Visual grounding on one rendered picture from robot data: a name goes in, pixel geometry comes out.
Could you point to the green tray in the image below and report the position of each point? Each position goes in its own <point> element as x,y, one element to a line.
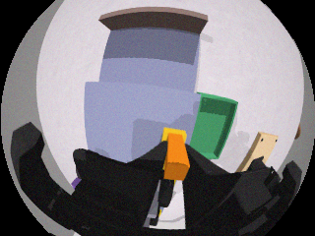
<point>227,127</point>
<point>210,125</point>

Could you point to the purple trolley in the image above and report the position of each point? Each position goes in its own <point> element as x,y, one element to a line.
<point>162,198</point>

